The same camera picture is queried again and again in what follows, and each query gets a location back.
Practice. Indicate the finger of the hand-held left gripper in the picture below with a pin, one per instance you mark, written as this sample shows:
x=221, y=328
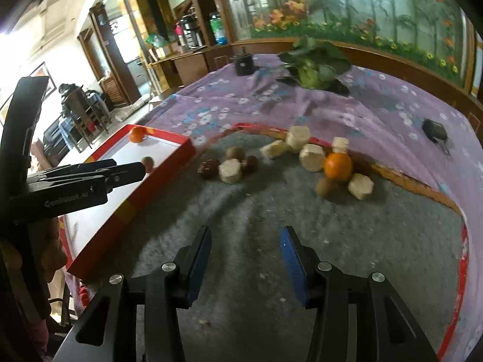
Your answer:
x=83, y=166
x=128, y=173

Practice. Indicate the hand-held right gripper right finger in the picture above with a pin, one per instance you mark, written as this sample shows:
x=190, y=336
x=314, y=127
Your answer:
x=294, y=267

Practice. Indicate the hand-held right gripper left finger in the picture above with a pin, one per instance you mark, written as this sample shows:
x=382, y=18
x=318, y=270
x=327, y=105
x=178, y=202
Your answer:
x=198, y=267

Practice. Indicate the brown kiwi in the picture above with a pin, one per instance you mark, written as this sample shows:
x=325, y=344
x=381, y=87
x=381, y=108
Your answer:
x=234, y=153
x=148, y=164
x=324, y=187

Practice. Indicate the red box with white inside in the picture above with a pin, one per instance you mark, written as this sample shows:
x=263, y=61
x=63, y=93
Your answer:
x=169, y=151

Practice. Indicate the dark red jujube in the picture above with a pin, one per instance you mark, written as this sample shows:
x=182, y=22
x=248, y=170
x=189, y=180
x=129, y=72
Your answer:
x=208, y=169
x=251, y=165

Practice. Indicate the beige sugarcane piece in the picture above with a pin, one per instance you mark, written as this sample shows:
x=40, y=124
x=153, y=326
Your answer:
x=361, y=186
x=298, y=138
x=273, y=149
x=312, y=157
x=339, y=144
x=230, y=171

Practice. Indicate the large orange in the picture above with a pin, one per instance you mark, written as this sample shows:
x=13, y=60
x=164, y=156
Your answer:
x=338, y=166

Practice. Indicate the person's left forearm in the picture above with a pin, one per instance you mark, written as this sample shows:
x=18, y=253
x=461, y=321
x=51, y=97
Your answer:
x=37, y=339

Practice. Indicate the person's left hand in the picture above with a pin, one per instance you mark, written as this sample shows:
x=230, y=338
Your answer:
x=53, y=245

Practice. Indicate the small orange mandarin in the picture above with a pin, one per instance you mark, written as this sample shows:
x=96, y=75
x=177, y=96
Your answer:
x=137, y=134

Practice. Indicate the dark metal chair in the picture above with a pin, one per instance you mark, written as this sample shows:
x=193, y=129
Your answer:
x=85, y=113

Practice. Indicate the beige striped cushion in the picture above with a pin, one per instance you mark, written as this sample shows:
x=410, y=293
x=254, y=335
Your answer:
x=134, y=107

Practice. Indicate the grey felt mat red edge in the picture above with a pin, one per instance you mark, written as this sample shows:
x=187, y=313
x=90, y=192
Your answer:
x=245, y=215

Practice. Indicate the wooden shelf cabinet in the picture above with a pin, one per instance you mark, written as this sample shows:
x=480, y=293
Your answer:
x=188, y=64

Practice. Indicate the green bag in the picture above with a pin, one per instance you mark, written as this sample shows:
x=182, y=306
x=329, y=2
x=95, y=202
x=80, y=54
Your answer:
x=156, y=39

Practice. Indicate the wooden chair back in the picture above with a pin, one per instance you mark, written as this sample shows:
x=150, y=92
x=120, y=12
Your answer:
x=474, y=124
x=220, y=62

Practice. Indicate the red bottle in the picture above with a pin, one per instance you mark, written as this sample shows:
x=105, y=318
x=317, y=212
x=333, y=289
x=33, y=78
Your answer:
x=179, y=36

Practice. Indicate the purple floral cloth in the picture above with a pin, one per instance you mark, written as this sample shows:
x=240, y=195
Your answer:
x=264, y=105

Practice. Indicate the black thermos jug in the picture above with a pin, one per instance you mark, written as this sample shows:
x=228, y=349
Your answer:
x=191, y=30

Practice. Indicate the black round container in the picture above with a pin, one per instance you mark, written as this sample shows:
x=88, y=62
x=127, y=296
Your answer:
x=244, y=64

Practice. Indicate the green-capped clear bottle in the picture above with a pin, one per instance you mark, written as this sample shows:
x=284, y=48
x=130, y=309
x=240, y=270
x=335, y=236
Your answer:
x=218, y=28

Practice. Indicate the black key fob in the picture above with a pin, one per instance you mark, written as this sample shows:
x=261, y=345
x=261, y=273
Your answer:
x=434, y=130

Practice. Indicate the green bok choy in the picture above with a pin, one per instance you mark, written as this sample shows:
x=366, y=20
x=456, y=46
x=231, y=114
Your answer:
x=313, y=66

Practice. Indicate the flower mural panel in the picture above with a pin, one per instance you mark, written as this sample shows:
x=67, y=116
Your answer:
x=377, y=15

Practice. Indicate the framed wall picture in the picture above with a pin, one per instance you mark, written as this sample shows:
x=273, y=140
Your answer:
x=37, y=79

